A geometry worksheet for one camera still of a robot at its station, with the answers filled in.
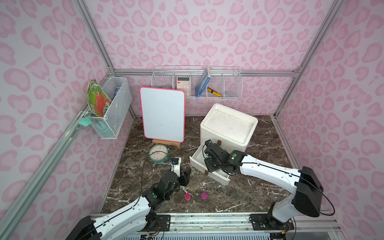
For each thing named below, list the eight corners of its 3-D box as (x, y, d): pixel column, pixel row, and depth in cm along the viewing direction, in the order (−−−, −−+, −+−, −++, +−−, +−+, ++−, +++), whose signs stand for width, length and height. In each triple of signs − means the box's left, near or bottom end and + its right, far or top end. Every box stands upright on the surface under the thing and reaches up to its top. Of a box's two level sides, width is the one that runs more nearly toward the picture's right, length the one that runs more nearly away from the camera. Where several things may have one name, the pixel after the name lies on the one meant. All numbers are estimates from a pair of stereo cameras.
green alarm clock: (148, 163, 96) (147, 161, 94) (152, 146, 104) (151, 144, 102) (168, 163, 96) (167, 161, 94) (170, 146, 104) (169, 144, 102)
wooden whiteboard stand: (154, 144, 105) (152, 140, 101) (155, 142, 106) (153, 137, 102) (180, 149, 102) (179, 144, 98) (180, 146, 104) (180, 142, 100)
